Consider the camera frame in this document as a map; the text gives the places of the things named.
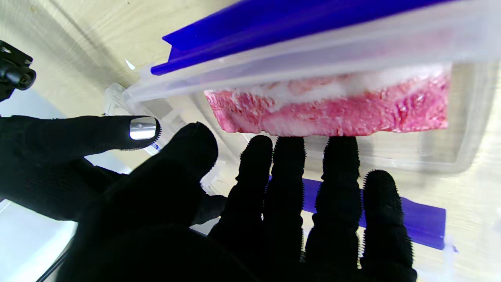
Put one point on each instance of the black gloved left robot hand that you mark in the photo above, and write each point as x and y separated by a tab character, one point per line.
156	235

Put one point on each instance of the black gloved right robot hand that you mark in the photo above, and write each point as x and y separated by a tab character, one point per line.
47	156

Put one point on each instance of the clear container with blue clips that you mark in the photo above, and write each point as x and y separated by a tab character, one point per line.
274	27

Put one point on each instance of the pink bacon slice stack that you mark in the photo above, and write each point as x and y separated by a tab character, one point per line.
332	113

